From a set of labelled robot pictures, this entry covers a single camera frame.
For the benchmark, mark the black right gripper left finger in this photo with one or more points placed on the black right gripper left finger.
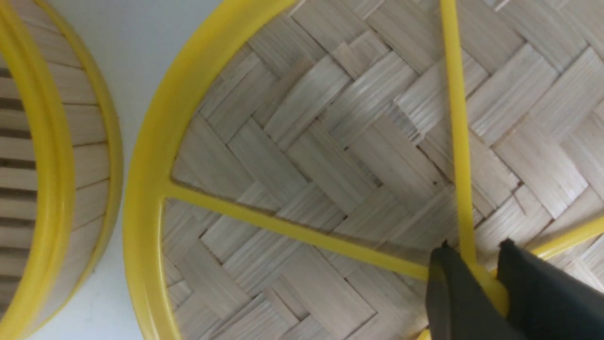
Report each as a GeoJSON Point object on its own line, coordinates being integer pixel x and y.
{"type": "Point", "coordinates": [456, 305]}

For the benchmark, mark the yellow bamboo steamer basket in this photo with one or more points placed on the yellow bamboo steamer basket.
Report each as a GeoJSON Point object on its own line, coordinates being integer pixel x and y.
{"type": "Point", "coordinates": [61, 165]}

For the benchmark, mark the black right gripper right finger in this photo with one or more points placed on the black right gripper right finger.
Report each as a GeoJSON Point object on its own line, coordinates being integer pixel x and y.
{"type": "Point", "coordinates": [545, 303]}

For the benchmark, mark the yellow woven bamboo steamer lid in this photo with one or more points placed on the yellow woven bamboo steamer lid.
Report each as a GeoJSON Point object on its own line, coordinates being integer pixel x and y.
{"type": "Point", "coordinates": [295, 167]}

